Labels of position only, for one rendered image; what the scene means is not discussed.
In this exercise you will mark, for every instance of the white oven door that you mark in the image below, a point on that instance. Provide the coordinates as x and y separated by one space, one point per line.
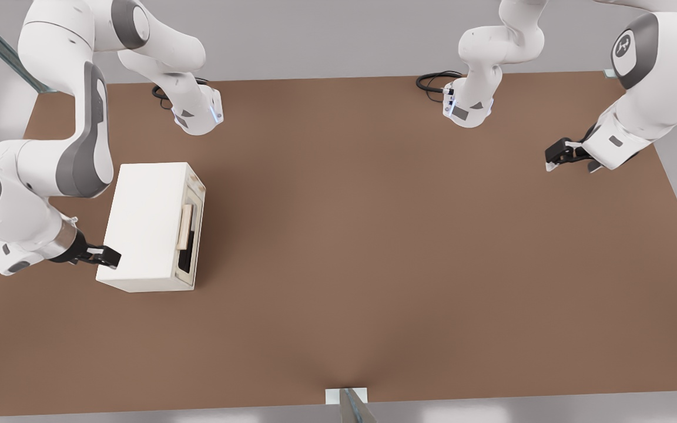
198 205

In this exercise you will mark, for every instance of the white oven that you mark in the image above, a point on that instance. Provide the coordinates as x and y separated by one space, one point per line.
144 223

